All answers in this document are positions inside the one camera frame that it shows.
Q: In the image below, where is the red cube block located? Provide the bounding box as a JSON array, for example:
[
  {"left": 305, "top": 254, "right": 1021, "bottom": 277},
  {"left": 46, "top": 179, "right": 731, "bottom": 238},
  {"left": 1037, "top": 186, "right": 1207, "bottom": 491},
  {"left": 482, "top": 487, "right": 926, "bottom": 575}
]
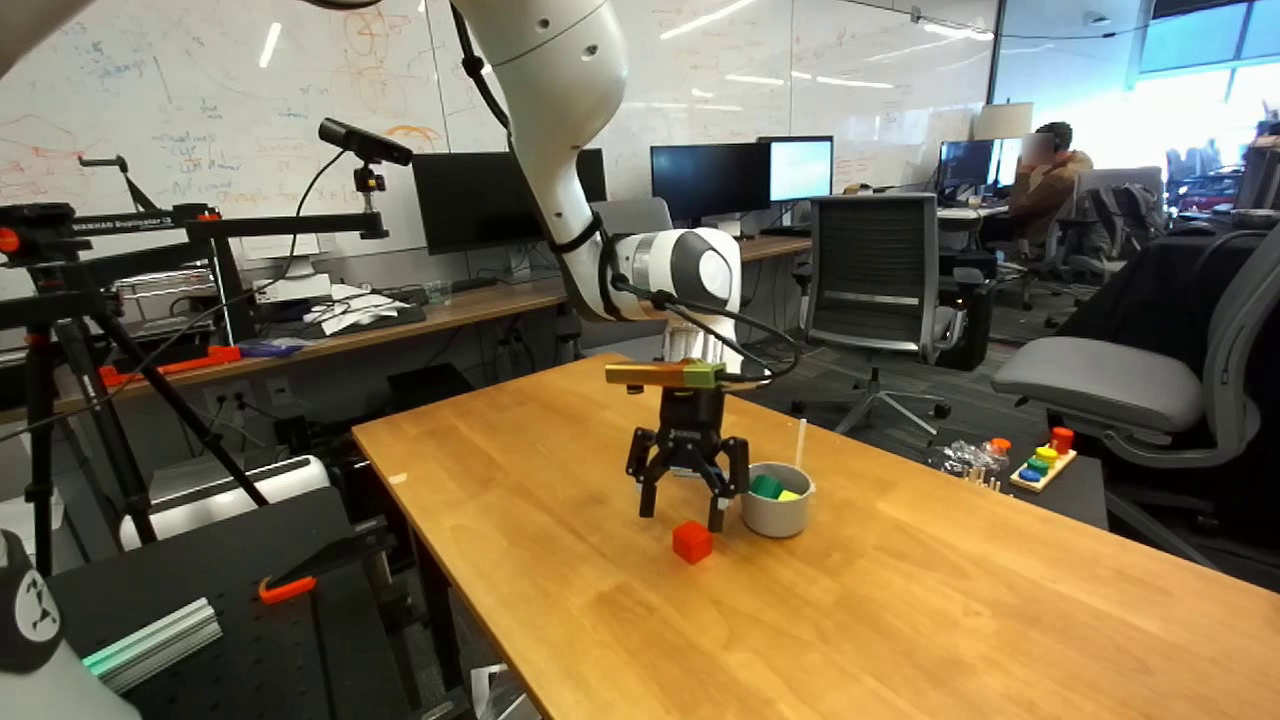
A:
[{"left": 672, "top": 519, "right": 718, "bottom": 566}]

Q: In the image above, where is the seated person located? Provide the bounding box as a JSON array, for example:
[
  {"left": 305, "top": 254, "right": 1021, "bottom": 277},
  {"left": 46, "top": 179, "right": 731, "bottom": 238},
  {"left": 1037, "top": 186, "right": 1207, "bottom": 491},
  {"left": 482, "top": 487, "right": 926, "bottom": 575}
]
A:
[{"left": 979, "top": 121, "right": 1092, "bottom": 243}]

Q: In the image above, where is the black mesh desk chair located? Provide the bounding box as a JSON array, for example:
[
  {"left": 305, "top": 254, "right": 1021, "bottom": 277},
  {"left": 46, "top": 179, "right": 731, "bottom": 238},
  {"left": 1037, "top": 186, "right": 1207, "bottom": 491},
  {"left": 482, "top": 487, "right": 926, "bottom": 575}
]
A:
[{"left": 793, "top": 193, "right": 957, "bottom": 439}]

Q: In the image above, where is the grey office chair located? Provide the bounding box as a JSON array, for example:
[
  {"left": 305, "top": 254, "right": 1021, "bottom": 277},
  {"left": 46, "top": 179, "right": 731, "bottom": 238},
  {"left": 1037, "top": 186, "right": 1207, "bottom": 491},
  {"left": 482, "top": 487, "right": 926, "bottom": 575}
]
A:
[{"left": 998, "top": 231, "right": 1280, "bottom": 467}]

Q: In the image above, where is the long wooden desk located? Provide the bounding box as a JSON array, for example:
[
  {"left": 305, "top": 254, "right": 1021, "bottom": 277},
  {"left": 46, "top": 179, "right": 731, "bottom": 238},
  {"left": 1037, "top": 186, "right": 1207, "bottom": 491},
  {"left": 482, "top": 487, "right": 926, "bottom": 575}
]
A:
[{"left": 57, "top": 238, "right": 813, "bottom": 412}]

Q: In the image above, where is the low black side table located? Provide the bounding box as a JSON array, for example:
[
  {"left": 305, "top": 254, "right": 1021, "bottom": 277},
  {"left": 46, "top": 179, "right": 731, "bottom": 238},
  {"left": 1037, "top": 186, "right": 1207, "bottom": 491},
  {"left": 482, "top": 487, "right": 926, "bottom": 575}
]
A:
[{"left": 932, "top": 424, "right": 1107, "bottom": 530}]

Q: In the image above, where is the black computer monitor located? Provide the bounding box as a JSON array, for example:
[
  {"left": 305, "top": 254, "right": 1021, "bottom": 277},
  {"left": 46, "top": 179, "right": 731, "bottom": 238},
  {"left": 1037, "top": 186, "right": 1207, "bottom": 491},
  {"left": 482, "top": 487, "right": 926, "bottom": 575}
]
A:
[{"left": 648, "top": 144, "right": 770, "bottom": 226}]

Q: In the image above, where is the camera on arm mount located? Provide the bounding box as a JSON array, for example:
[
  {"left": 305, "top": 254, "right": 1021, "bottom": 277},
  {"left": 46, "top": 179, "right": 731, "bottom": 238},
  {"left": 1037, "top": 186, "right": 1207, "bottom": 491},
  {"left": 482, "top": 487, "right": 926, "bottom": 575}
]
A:
[{"left": 316, "top": 116, "right": 414, "bottom": 200}]

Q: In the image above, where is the lit computer monitor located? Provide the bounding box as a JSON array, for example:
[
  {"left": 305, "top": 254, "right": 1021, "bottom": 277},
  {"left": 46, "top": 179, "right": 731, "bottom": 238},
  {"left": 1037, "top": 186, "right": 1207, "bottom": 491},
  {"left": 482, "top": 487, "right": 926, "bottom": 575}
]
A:
[{"left": 770, "top": 136, "right": 837, "bottom": 204}]

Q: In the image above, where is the grey measuring cup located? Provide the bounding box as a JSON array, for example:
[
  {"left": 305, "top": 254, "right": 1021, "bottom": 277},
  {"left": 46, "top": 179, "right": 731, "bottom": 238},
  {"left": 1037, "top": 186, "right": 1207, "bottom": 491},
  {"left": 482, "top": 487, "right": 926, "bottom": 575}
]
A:
[{"left": 742, "top": 463, "right": 818, "bottom": 539}]

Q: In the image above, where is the black camera tripod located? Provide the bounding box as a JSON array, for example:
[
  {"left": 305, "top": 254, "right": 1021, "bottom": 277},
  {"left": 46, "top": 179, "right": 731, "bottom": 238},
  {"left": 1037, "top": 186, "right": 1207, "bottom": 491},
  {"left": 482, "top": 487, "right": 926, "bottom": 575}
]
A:
[{"left": 0, "top": 195, "right": 392, "bottom": 579}]

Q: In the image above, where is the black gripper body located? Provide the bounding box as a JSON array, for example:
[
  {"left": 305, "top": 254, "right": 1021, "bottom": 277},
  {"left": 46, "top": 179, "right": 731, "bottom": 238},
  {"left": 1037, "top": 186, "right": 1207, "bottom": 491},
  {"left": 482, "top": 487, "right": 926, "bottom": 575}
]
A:
[{"left": 625, "top": 388, "right": 747, "bottom": 487}]

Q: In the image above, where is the green cylinder block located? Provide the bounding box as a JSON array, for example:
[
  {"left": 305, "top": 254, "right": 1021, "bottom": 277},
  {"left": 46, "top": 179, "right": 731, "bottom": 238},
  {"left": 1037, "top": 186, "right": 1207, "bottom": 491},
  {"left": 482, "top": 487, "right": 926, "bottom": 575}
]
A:
[{"left": 747, "top": 476, "right": 785, "bottom": 502}]

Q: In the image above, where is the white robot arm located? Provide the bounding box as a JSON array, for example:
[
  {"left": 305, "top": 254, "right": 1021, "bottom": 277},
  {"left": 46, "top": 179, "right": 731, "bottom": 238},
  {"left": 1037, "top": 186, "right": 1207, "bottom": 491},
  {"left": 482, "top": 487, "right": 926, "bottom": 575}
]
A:
[{"left": 448, "top": 0, "right": 747, "bottom": 531}]

